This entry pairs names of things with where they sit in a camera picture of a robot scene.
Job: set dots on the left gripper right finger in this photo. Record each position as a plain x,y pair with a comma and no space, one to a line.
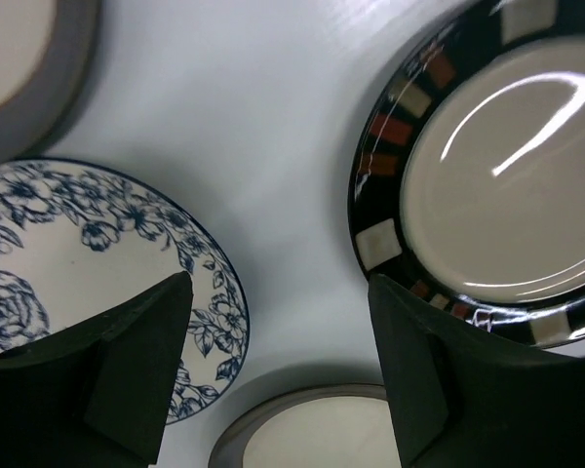
463,397

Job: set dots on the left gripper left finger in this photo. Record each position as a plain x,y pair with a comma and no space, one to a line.
97,394

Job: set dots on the grey rimmed plate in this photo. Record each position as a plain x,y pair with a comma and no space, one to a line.
345,425
46,48

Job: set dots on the blue floral white plate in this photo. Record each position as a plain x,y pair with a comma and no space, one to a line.
77,239

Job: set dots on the black patterned rim plate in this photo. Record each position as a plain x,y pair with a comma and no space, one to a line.
468,181

